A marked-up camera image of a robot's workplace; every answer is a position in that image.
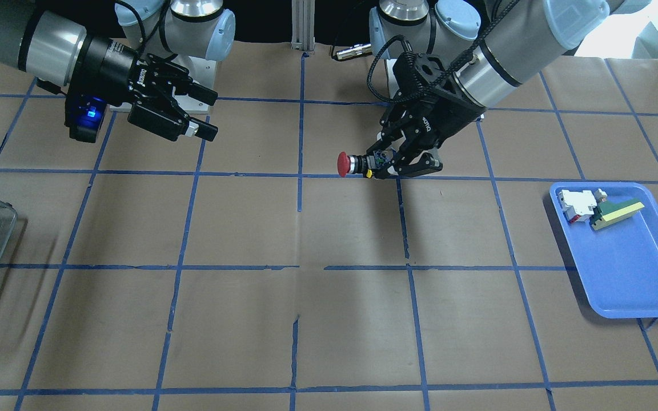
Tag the aluminium frame post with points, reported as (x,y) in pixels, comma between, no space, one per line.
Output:
(303,18)

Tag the blue plastic tray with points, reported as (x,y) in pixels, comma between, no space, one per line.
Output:
(618,265)

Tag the metal cable connector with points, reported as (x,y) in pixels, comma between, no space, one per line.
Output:
(356,51)

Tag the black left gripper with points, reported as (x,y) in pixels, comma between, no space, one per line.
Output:
(442,117)

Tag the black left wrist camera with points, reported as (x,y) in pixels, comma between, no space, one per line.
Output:
(417,75)

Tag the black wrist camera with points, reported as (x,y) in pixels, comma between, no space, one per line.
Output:
(417,75)
(84,116)

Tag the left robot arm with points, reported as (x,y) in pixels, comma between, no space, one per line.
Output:
(494,46)

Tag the red emergency stop button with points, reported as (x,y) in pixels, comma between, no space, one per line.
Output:
(376,165)

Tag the green yellow terminal block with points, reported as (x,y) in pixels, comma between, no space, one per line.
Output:
(607,213)

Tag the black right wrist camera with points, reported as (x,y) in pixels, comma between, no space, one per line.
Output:
(84,116)

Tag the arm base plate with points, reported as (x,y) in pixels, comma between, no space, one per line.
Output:
(452,86)
(157,83)

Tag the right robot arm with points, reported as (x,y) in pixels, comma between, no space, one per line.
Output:
(94,71)

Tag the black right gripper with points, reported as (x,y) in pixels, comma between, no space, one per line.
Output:
(107,64)

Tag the white circuit breaker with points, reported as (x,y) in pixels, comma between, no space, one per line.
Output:
(577,206)

